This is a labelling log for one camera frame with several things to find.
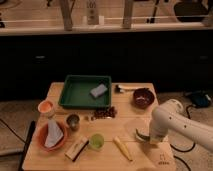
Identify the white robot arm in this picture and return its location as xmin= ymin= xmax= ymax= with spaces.
xmin=149 ymin=99 xmax=213 ymax=152

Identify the green plastic cup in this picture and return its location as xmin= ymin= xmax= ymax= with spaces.
xmin=89 ymin=134 xmax=104 ymax=150

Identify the metal cup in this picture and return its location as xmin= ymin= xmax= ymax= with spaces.
xmin=66 ymin=114 xmax=80 ymax=131

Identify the small orange cup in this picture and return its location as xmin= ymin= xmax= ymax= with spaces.
xmin=38 ymin=100 xmax=54 ymax=117

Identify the dark red bowl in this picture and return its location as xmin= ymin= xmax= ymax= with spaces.
xmin=133 ymin=88 xmax=155 ymax=109

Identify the bunch of dark grapes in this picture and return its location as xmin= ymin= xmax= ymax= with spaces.
xmin=91 ymin=106 xmax=117 ymax=120

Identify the dark object on floor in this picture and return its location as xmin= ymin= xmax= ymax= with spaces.
xmin=186 ymin=92 xmax=212 ymax=108

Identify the grey sponge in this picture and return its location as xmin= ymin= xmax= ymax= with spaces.
xmin=90 ymin=84 xmax=108 ymax=98

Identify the wooden block eraser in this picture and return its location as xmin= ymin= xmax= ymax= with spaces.
xmin=65 ymin=137 xmax=89 ymax=161

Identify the green plastic tray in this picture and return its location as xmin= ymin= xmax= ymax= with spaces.
xmin=58 ymin=75 xmax=111 ymax=109

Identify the white folded cloth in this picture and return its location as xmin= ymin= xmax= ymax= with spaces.
xmin=45 ymin=119 xmax=63 ymax=148

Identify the orange bowl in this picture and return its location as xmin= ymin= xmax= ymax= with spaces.
xmin=36 ymin=122 xmax=68 ymax=151

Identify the black cable right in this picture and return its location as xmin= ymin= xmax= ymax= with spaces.
xmin=169 ymin=104 xmax=198 ymax=171

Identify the small brush with handle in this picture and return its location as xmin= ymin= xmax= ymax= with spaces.
xmin=115 ymin=84 xmax=141 ymax=93

